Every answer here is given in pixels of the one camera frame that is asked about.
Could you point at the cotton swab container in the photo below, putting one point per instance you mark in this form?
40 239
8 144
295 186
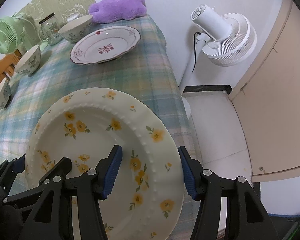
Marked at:
73 17

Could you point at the white standing fan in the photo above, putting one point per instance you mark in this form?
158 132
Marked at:
230 37

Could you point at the glass mug jar black lid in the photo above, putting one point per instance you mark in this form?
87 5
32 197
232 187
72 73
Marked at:
50 30

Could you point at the red print scalloped plate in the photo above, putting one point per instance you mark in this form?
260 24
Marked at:
107 40

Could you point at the purple plush toy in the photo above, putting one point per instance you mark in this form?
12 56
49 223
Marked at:
117 7

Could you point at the yellow floral plate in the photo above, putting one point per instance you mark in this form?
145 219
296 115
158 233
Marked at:
95 135

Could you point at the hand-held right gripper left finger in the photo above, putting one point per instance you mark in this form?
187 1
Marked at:
112 172

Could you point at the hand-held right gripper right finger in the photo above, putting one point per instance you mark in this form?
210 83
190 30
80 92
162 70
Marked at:
187 175

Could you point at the green desk fan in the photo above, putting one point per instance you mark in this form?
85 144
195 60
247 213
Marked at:
3 33

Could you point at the plaid tablecloth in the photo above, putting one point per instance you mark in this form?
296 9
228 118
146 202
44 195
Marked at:
130 75

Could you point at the beige door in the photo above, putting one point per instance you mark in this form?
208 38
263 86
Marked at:
277 105

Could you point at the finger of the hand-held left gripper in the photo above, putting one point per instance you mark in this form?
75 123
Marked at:
62 166
5 170

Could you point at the green floral bowl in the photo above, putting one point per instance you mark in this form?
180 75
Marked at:
77 31
28 62
2 95

